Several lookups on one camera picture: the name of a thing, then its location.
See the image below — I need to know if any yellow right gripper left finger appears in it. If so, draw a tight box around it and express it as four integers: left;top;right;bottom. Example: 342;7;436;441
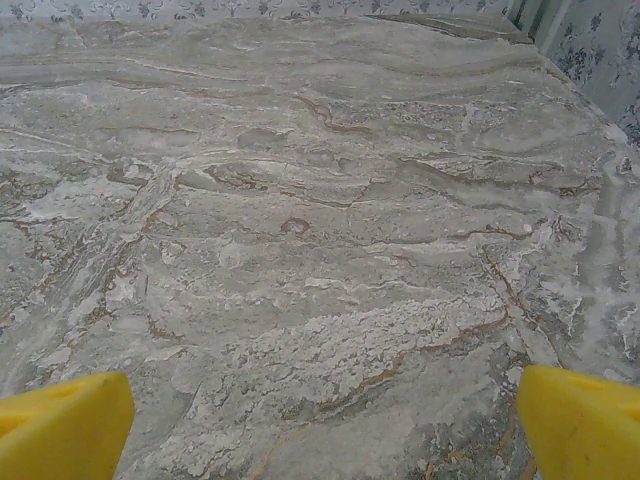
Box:
0;370;136;480

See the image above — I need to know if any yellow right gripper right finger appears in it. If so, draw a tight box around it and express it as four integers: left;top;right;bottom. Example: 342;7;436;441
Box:
515;364;640;480

